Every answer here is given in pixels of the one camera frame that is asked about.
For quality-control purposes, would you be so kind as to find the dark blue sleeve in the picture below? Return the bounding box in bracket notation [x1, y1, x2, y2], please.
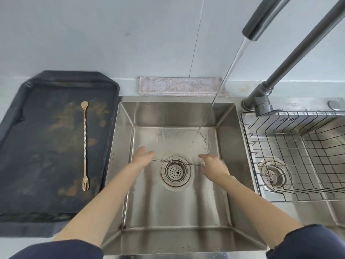
[8, 239, 104, 259]
[265, 224, 345, 259]

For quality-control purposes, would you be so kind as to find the water stream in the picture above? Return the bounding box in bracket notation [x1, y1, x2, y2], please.
[191, 37, 254, 145]

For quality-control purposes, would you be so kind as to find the twisted stirrer with fork end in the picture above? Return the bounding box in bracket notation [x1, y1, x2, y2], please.
[80, 101, 90, 191]

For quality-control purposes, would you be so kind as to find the person's left hand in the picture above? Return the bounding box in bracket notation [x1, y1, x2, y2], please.
[131, 147, 155, 173]

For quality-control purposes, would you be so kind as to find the person's right hand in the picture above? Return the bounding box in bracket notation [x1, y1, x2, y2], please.
[199, 154, 231, 183]

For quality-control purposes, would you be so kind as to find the twisted metal stirrer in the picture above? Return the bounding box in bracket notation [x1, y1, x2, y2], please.
[150, 158, 206, 167]

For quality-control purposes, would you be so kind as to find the metal wire draining basket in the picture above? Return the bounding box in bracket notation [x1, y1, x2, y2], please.
[240, 111, 345, 203]

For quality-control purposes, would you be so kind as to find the black baking tray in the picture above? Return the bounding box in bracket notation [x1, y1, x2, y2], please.
[0, 75, 121, 222]

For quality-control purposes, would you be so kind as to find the grey metal faucet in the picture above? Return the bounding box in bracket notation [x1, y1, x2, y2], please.
[241, 0, 345, 118]

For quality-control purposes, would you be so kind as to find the dark blue left sleeve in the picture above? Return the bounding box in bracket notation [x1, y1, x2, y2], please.
[8, 239, 104, 259]

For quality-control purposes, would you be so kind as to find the person's left forearm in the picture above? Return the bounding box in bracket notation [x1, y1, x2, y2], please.
[52, 162, 143, 243]

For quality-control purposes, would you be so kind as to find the round metal sink strainer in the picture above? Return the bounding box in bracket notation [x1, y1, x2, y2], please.
[259, 162, 288, 191]
[161, 156, 192, 187]

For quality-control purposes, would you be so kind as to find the pale pink folded towel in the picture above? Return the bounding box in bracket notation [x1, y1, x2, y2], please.
[139, 76, 227, 97]

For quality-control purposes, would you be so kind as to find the dark blue right sleeve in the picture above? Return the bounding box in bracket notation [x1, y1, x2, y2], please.
[265, 224, 345, 259]

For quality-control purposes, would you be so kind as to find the person's right forearm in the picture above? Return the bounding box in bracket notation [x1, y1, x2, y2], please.
[214, 173, 303, 251]

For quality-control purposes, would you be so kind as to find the stainless steel double sink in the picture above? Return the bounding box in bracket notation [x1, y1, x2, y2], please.
[101, 96, 345, 259]

